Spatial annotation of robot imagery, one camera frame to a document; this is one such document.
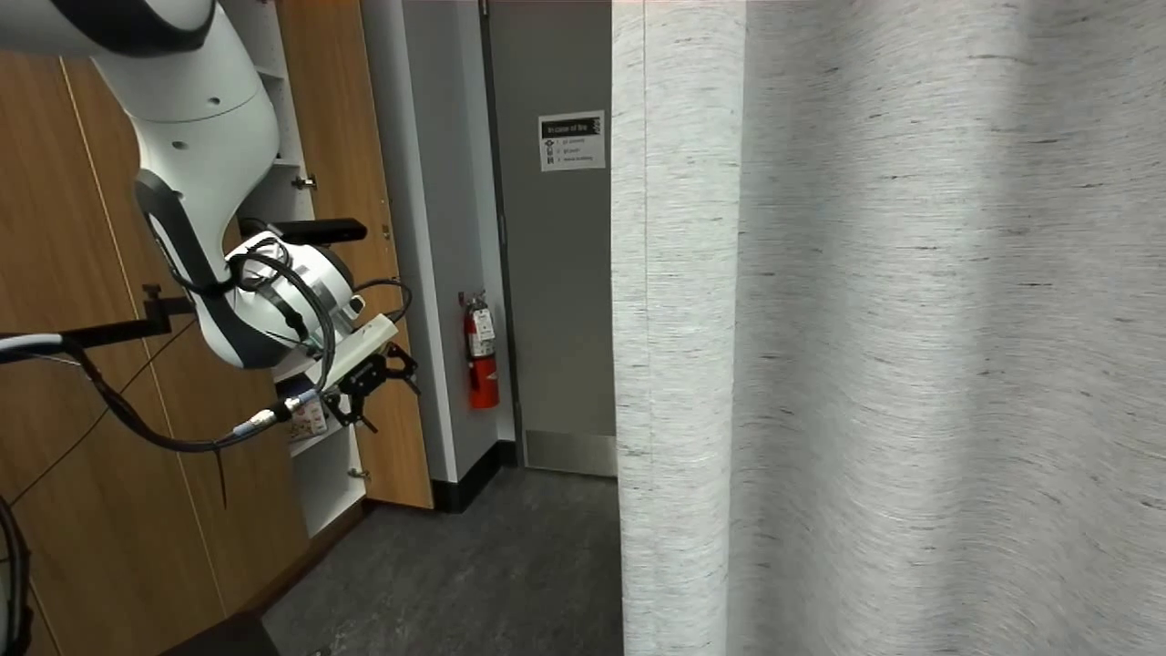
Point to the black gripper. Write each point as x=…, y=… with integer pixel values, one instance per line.
x=361, y=388

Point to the grey white woven curtain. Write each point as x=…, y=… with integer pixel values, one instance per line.
x=924, y=366

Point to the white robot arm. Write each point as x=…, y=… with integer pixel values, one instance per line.
x=200, y=132

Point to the red fire extinguisher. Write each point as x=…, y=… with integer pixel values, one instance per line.
x=480, y=366

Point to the grey door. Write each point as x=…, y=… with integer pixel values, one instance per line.
x=551, y=305

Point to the wooden door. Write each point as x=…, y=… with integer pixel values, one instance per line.
x=347, y=146

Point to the wooden cabinet panel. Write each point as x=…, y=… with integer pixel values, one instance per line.
x=110, y=521

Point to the white door sign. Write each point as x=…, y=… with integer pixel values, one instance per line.
x=570, y=140

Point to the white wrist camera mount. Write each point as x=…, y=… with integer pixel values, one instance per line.
x=361, y=344

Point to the grey door frame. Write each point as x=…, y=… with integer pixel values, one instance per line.
x=425, y=243

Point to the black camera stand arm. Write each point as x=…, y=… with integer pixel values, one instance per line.
x=110, y=328

